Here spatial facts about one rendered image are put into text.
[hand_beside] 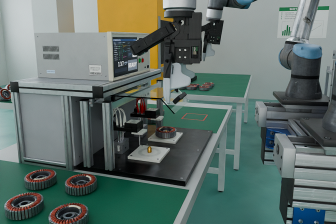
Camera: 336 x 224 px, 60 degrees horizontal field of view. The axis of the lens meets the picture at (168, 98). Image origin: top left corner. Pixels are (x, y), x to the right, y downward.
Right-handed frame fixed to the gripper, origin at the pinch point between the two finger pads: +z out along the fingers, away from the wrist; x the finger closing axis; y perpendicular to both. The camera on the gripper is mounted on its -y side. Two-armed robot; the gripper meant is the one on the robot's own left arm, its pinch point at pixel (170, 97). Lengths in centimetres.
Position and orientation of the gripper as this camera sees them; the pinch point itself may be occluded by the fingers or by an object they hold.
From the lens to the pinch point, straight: 70.5
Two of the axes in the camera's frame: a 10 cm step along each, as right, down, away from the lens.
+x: 1.7, -2.0, 9.7
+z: 0.0, 9.8, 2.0
